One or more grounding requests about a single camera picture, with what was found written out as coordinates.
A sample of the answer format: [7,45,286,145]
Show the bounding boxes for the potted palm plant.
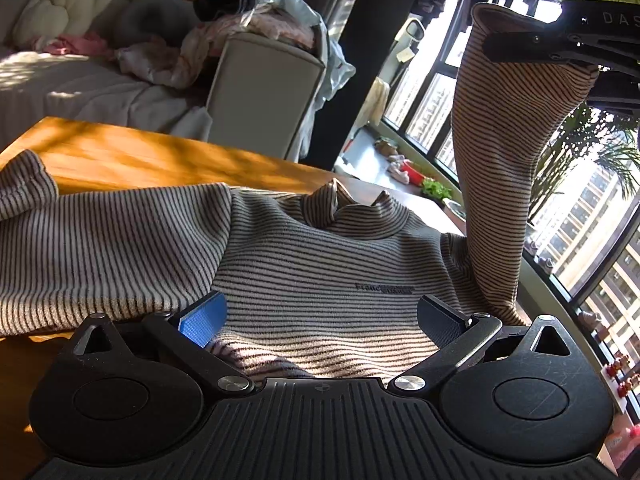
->
[529,102,640,222]

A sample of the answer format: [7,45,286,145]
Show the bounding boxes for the pink slippers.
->
[387,155,414,184]

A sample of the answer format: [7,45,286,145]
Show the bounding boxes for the small red figurines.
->
[602,351,636,404]

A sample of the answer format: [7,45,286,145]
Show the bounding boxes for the striped knit sweater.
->
[0,2,601,382]

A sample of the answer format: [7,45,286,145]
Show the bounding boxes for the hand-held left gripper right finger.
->
[387,294,577,394]

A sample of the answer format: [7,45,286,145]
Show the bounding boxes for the white upright vacuum cleaner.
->
[394,17,427,65]

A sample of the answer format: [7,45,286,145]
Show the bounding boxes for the grey sofa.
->
[0,0,328,162]

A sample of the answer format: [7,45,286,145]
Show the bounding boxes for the beige hanging cloth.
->
[357,80,389,127]

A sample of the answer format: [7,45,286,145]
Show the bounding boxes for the white plush rabbit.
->
[12,0,126,52]

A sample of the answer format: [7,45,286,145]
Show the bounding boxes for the black framed window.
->
[380,0,640,411]

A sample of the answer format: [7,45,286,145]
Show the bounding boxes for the red basin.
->
[402,162,427,187]

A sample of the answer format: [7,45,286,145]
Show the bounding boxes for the black pillar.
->
[312,0,437,177]

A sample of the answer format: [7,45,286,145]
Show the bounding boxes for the pale pink garment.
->
[117,10,321,87]

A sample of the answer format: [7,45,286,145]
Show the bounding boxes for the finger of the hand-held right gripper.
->
[482,31,602,67]

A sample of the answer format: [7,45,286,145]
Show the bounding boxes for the green plant tray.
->
[420,177,454,204]

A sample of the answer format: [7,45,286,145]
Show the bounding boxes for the grey pillow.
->
[112,0,202,50]

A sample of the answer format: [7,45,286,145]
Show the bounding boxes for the light blue grey garment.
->
[250,0,357,107]

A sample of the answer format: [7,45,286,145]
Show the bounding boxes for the black garment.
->
[193,0,257,22]

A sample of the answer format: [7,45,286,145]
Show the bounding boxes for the pink cloth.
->
[35,32,120,60]

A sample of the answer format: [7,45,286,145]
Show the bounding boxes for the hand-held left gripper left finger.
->
[67,291,257,394]

